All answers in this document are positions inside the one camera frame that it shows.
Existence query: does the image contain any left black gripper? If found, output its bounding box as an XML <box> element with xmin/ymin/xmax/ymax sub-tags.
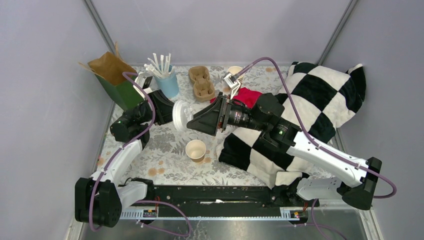
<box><xmin>122</xmin><ymin>89</ymin><xmax>190</xmax><ymax>126</ymax></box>

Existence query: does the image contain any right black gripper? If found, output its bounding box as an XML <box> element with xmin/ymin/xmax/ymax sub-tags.
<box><xmin>186</xmin><ymin>91</ymin><xmax>268</xmax><ymax>135</ymax></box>

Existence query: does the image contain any white plastic cup lid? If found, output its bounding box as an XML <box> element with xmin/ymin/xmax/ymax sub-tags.
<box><xmin>172</xmin><ymin>100</ymin><xmax>194</xmax><ymax>132</ymax></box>

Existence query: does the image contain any brown cardboard cup carrier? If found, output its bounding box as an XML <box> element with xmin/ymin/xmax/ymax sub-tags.
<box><xmin>188</xmin><ymin>66</ymin><xmax>215</xmax><ymax>102</ymax></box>

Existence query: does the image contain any brown paper coffee cup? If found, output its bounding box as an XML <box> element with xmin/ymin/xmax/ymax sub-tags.
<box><xmin>185</xmin><ymin>139</ymin><xmax>207</xmax><ymax>163</ymax></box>

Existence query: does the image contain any stack of brown paper cups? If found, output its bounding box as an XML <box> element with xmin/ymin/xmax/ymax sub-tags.
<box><xmin>227</xmin><ymin>66</ymin><xmax>245</xmax><ymax>90</ymax></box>

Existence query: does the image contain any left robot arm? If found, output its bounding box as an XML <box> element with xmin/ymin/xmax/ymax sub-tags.
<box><xmin>74</xmin><ymin>90</ymin><xmax>174</xmax><ymax>228</ymax></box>

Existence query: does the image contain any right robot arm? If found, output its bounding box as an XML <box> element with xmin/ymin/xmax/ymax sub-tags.
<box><xmin>173</xmin><ymin>93</ymin><xmax>382</xmax><ymax>210</ymax></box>

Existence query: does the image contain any light blue straw cup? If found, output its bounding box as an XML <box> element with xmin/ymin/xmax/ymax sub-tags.
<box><xmin>153</xmin><ymin>65</ymin><xmax>179</xmax><ymax>99</ymax></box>

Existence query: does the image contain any red cloth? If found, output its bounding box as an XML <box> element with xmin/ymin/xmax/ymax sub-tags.
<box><xmin>209</xmin><ymin>87</ymin><xmax>266</xmax><ymax>110</ymax></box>

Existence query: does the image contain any green brown paper bag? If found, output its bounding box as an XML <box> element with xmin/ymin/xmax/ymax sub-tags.
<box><xmin>79</xmin><ymin>42</ymin><xmax>144</xmax><ymax>111</ymax></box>

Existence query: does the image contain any black white checkered blanket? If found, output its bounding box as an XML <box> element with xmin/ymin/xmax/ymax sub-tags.
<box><xmin>215</xmin><ymin>61</ymin><xmax>366</xmax><ymax>188</ymax></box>

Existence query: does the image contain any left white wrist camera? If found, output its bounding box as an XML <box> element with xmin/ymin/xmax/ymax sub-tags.
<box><xmin>134</xmin><ymin>72</ymin><xmax>153</xmax><ymax>94</ymax></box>

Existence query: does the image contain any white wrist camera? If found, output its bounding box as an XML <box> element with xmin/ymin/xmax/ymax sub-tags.
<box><xmin>223</xmin><ymin>72</ymin><xmax>241</xmax><ymax>100</ymax></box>
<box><xmin>134</xmin><ymin>72</ymin><xmax>153</xmax><ymax>94</ymax></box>

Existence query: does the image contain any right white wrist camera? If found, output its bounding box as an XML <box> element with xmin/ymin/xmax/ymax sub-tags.
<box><xmin>223</xmin><ymin>72</ymin><xmax>241</xmax><ymax>100</ymax></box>

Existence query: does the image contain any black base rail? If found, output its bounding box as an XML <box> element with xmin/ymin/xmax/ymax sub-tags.
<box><xmin>133</xmin><ymin>185</ymin><xmax>313</xmax><ymax>219</ymax></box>

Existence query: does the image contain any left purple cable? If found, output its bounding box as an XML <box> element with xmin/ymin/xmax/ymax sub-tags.
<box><xmin>87</xmin><ymin>71</ymin><xmax>194</xmax><ymax>238</ymax></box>

